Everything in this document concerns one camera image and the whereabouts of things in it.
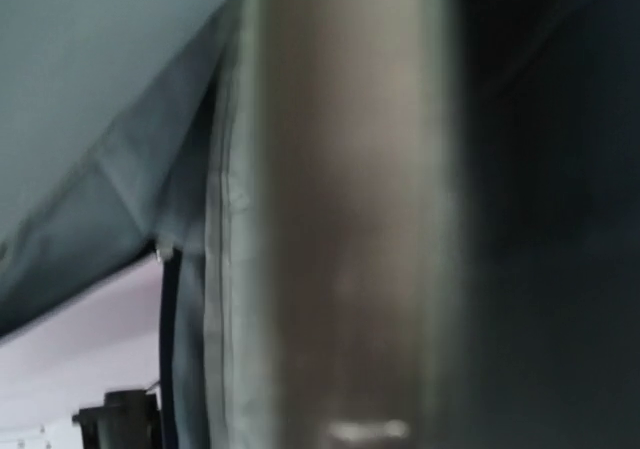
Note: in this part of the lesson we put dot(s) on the navy blue student backpack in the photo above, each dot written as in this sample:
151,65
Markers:
126,132

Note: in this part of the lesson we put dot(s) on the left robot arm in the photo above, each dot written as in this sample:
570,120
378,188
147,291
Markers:
128,419

